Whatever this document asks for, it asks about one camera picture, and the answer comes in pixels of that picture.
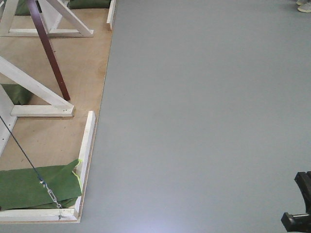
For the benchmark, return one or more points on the brown wooden door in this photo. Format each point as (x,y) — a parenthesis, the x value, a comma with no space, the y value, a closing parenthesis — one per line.
(35,11)

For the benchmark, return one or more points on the black robot gripper part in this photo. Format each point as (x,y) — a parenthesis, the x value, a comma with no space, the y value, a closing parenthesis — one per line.
(300,222)

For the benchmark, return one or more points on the near white edge batten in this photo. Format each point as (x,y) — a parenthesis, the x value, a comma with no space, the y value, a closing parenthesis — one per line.
(83,167)

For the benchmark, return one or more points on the white edge batten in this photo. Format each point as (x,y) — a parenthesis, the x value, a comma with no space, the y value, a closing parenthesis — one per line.
(83,167)
(111,14)

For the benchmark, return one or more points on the far white edge batten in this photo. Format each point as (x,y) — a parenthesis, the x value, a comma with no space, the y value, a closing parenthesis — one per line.
(111,14)

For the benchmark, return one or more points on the green sandbag near corner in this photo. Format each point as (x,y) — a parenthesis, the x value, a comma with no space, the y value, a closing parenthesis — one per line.
(20,188)

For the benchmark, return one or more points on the front white bottom batten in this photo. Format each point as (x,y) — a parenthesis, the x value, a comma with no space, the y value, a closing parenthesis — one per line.
(32,215)

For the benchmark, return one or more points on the metal turnbuckle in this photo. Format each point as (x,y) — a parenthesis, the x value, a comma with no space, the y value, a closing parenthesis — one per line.
(51,194)

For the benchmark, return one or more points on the green sandbag under brace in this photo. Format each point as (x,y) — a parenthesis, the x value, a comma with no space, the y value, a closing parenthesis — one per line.
(17,94)

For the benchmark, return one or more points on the upper green sandbag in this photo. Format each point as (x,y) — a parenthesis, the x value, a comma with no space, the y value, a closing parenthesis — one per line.
(88,4)

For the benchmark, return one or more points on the white sneaker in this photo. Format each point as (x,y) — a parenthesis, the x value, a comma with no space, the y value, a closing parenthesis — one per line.
(304,6)

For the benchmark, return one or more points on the white wooden door frame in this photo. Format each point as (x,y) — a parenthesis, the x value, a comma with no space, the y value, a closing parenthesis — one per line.
(56,106)

